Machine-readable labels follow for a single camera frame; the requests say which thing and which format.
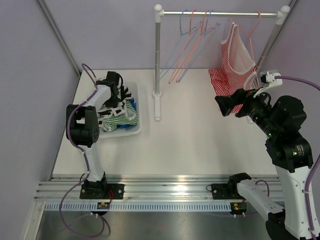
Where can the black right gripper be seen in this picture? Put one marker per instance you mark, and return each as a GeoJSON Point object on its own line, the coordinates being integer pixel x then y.
{"type": "Point", "coordinates": [226, 102]}

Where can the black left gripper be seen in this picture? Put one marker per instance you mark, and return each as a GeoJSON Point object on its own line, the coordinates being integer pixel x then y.
{"type": "Point", "coordinates": [114, 103]}

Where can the black white striped tank top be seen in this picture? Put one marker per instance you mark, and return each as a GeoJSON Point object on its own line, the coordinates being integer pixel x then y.
{"type": "Point", "coordinates": [124, 94]}

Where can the red white striped tank top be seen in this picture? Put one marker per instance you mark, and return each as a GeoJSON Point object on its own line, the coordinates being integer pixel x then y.
{"type": "Point", "coordinates": [218, 76]}

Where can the royal blue tank top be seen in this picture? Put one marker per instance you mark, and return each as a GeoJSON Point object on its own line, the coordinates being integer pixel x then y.
{"type": "Point", "coordinates": [132, 116]}

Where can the green white striped tank top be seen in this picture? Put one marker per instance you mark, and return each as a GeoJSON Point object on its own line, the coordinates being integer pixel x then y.
{"type": "Point", "coordinates": [109, 118]}

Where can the light blue wire hanger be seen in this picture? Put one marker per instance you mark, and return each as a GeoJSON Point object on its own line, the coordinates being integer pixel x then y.
{"type": "Point", "coordinates": [170, 63]}

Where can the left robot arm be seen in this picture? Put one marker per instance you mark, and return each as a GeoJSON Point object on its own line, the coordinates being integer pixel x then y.
{"type": "Point", "coordinates": [82, 130]}

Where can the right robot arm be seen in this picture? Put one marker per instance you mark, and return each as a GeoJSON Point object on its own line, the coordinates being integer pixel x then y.
{"type": "Point", "coordinates": [291, 155]}

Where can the white plastic perforated basket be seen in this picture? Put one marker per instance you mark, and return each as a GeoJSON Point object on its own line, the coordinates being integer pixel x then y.
{"type": "Point", "coordinates": [134, 88]}

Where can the white metal clothes rack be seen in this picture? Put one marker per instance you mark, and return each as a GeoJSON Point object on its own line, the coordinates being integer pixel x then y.
{"type": "Point", "coordinates": [281, 17]}

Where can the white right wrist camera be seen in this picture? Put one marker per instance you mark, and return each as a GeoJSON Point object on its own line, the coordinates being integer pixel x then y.
{"type": "Point", "coordinates": [269, 79]}

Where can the aluminium corner frame post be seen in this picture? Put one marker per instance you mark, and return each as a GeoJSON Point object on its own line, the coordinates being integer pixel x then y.
{"type": "Point", "coordinates": [58, 35]}

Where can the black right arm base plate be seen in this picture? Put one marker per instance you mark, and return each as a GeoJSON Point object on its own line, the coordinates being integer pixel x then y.
{"type": "Point", "coordinates": [224, 191]}

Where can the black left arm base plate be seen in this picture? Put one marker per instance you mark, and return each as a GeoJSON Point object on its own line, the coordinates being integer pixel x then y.
{"type": "Point", "coordinates": [96, 191]}

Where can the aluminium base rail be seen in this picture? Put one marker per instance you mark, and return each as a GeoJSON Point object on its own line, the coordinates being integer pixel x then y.
{"type": "Point", "coordinates": [154, 188]}

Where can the white slotted cable duct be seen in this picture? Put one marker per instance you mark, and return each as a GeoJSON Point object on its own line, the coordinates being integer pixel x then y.
{"type": "Point", "coordinates": [149, 207]}

